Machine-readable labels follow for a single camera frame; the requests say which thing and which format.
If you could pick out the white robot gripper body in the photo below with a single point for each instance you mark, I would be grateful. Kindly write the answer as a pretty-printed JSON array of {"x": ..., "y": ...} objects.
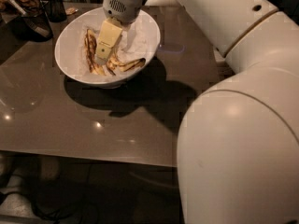
[{"x": 121, "y": 7}]

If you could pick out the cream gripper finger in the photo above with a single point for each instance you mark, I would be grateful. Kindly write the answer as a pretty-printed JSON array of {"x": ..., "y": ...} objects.
[{"x": 108, "y": 38}]

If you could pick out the curved spotted banana bunch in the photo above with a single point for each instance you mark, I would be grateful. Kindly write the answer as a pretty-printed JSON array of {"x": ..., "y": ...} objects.
[{"x": 114, "y": 63}]

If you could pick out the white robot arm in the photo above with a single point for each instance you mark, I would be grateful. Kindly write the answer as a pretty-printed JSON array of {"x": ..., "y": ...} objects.
[{"x": 238, "y": 144}]

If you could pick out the spotted banana on left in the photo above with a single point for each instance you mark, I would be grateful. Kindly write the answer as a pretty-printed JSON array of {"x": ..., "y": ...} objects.
[{"x": 90, "y": 49}]

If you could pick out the white tilted bowl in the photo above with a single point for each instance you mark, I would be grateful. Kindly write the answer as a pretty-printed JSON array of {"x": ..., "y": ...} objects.
[{"x": 68, "y": 51}]

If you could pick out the small snack on table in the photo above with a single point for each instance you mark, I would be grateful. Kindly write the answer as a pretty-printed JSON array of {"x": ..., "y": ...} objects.
[{"x": 70, "y": 11}]

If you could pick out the black mesh pen cup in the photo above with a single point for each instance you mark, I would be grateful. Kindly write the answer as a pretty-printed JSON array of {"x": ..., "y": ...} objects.
[{"x": 54, "y": 10}]

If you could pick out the black mesh basket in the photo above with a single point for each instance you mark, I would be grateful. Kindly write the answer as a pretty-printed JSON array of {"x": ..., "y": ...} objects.
[{"x": 32, "y": 26}]

